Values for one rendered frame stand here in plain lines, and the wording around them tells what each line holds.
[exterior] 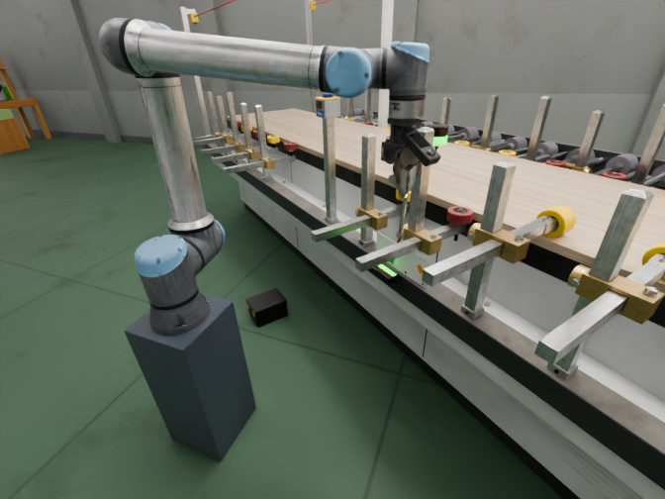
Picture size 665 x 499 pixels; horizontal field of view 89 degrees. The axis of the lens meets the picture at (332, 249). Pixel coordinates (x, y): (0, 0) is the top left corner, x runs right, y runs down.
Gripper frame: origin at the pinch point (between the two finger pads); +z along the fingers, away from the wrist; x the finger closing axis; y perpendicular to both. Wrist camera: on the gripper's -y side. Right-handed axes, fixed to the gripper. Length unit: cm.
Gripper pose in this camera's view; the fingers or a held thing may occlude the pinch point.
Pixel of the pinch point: (405, 193)
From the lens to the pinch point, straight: 100.0
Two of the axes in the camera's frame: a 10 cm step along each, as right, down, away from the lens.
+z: 0.3, 8.7, 5.0
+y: -5.4, -4.1, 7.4
